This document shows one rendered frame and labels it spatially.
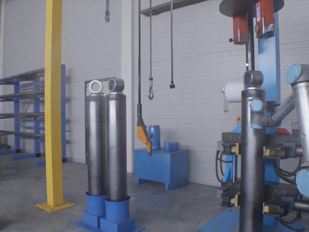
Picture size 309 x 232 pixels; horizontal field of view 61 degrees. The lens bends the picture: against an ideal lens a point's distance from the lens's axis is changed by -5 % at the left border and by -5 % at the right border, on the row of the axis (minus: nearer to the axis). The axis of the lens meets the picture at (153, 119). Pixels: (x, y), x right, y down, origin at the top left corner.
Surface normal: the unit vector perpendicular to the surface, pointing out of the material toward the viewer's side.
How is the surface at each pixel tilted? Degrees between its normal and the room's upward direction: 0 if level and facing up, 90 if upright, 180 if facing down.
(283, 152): 90
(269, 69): 90
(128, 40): 90
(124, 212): 90
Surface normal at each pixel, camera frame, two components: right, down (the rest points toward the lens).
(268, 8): 0.24, 0.02
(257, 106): -0.29, -0.07
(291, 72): -0.98, -0.12
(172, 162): 0.78, 0.01
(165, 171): -0.63, 0.02
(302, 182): -0.98, 0.09
